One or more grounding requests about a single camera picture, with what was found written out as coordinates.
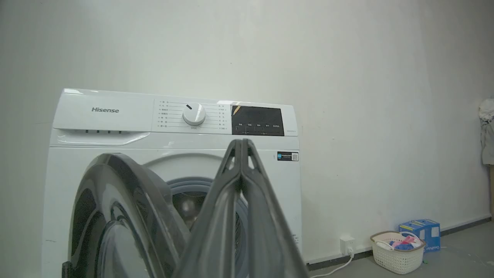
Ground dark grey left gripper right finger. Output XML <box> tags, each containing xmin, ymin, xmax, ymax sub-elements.
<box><xmin>240</xmin><ymin>139</ymin><xmax>310</xmax><ymax>278</ymax></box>

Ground dark round washing machine door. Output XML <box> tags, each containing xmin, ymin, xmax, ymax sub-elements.
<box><xmin>62</xmin><ymin>153</ymin><xmax>191</xmax><ymax>278</ymax></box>

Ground clothes in basket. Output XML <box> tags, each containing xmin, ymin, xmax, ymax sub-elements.
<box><xmin>376</xmin><ymin>235</ymin><xmax>422</xmax><ymax>251</ymax></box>

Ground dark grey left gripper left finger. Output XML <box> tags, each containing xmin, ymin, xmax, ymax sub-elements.
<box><xmin>173</xmin><ymin>139</ymin><xmax>243</xmax><ymax>278</ymax></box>

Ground white cloth bundle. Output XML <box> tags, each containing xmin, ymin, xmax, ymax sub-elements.
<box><xmin>479</xmin><ymin>97</ymin><xmax>494</xmax><ymax>166</ymax></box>

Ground white power cable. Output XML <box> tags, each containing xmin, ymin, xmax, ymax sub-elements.
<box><xmin>309</xmin><ymin>253</ymin><xmax>354</xmax><ymax>278</ymax></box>

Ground blue cardboard box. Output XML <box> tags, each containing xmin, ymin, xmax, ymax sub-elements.
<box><xmin>399</xmin><ymin>219</ymin><xmax>441</xmax><ymax>253</ymax></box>

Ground white Hisense washing machine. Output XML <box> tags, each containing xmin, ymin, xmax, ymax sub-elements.
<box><xmin>42</xmin><ymin>88</ymin><xmax>303</xmax><ymax>278</ymax></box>

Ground white laundry basket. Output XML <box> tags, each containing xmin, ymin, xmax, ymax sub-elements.
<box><xmin>370</xmin><ymin>231</ymin><xmax>426</xmax><ymax>275</ymax></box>

